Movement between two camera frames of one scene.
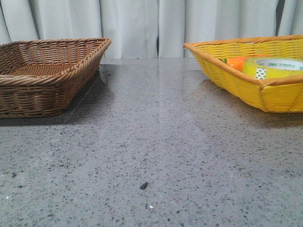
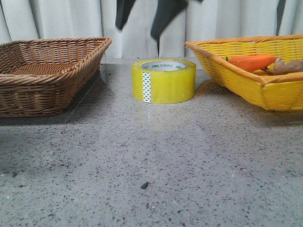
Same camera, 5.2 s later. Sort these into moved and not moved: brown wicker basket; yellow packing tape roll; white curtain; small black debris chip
Moved: yellow packing tape roll
Not moved: white curtain; brown wicker basket; small black debris chip
